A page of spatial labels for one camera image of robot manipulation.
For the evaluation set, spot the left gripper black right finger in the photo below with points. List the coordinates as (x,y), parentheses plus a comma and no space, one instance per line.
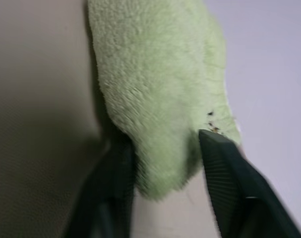
(239,193)

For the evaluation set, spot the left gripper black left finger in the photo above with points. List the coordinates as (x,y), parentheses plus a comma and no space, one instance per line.
(108,198)

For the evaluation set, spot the light green towel white trim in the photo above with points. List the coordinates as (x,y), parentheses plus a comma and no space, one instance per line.
(152,86)

